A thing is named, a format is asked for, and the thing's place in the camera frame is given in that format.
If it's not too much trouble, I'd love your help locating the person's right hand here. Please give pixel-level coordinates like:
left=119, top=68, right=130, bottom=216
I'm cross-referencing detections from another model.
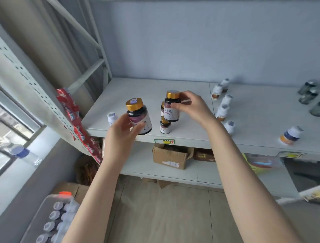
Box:
left=171, top=91, right=218, bottom=131

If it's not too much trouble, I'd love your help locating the person's left hand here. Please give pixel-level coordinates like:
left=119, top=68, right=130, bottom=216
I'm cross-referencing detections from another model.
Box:
left=103, top=114, right=147, bottom=164

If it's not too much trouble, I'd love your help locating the dark gold-capped bottle white label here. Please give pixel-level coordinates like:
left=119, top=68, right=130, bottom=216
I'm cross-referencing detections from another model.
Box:
left=164, top=90, right=181, bottom=123

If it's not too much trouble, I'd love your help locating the large dark gold-capped bottle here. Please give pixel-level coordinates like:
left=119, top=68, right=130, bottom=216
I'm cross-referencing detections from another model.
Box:
left=125, top=98, right=153, bottom=136

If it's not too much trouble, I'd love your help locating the person's right forearm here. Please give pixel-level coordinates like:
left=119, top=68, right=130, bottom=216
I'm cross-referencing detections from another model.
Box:
left=204, top=117, right=305, bottom=243

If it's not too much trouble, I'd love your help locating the person's left forearm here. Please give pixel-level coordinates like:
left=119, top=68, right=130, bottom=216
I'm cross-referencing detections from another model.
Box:
left=61, top=155, right=126, bottom=243

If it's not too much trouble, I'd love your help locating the small dark gold-capped bottle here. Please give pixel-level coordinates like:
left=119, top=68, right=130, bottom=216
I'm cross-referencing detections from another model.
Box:
left=160, top=116, right=172, bottom=135

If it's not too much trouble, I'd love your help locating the small white bottle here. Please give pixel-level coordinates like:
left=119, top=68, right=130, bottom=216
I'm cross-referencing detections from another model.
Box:
left=107, top=112, right=118, bottom=127

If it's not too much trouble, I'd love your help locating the open cardboard box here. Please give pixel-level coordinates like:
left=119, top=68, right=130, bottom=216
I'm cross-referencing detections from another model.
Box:
left=153, top=143, right=195, bottom=170

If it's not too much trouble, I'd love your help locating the small brown printed box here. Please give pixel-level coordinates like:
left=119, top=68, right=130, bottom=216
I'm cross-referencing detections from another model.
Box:
left=193, top=148, right=216, bottom=163

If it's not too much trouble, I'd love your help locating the strip of red snack packets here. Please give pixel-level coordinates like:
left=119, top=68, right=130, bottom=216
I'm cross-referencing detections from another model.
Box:
left=56, top=87, right=103, bottom=165

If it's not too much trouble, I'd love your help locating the brown woven basket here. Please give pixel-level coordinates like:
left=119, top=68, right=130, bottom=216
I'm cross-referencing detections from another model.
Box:
left=75, top=155, right=100, bottom=186

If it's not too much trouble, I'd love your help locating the white metal shelf rack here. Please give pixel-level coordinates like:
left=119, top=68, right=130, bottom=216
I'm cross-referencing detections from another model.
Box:
left=45, top=0, right=320, bottom=201

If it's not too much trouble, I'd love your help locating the flat cardboard box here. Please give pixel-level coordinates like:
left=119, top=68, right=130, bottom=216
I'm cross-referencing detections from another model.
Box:
left=51, top=182, right=90, bottom=204

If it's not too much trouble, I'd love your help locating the white bottle orange blue label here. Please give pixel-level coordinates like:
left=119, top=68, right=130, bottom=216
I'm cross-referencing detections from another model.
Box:
left=279, top=126, right=304, bottom=146

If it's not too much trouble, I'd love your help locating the clear plastic water bottle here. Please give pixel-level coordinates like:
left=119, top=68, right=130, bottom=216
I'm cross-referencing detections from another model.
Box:
left=7, top=144, right=43, bottom=167

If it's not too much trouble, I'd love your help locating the grey glass jar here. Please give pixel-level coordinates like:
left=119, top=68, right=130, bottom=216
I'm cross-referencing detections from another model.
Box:
left=298, top=88, right=320, bottom=104
left=309, top=101, right=320, bottom=117
left=297, top=79, right=318, bottom=95

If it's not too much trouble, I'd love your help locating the wrapped pack of white-capped bottles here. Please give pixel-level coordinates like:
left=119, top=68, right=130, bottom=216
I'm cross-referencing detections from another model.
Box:
left=19, top=194, right=81, bottom=243

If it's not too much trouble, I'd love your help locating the printed snack packet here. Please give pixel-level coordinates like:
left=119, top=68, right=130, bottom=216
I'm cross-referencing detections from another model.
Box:
left=298, top=186, right=320, bottom=204

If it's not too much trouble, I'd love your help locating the white perforated metal post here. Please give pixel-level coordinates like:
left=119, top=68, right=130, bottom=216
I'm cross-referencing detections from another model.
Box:
left=0, top=37, right=87, bottom=151

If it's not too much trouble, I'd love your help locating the window frame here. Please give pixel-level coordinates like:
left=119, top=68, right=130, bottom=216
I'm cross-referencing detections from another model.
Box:
left=0, top=85, right=47, bottom=177

